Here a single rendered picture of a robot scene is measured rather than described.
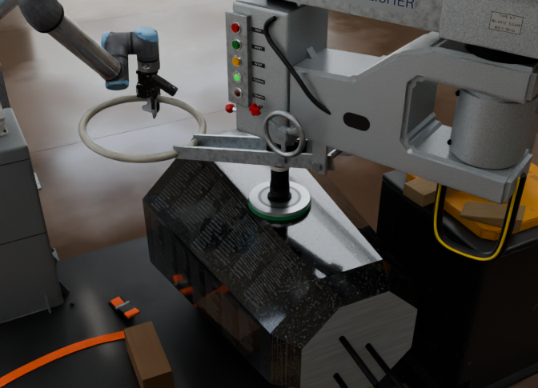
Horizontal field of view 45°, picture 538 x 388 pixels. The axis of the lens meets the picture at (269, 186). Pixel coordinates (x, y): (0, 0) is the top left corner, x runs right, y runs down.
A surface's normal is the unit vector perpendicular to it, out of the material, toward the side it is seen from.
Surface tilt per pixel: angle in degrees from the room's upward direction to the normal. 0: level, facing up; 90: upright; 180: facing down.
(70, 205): 0
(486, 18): 90
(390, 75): 90
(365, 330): 90
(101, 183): 0
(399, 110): 90
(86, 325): 0
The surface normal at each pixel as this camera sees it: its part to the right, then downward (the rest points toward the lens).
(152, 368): 0.00, -0.84
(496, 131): -0.21, 0.53
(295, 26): 0.81, 0.32
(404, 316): 0.41, 0.49
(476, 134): -0.63, 0.42
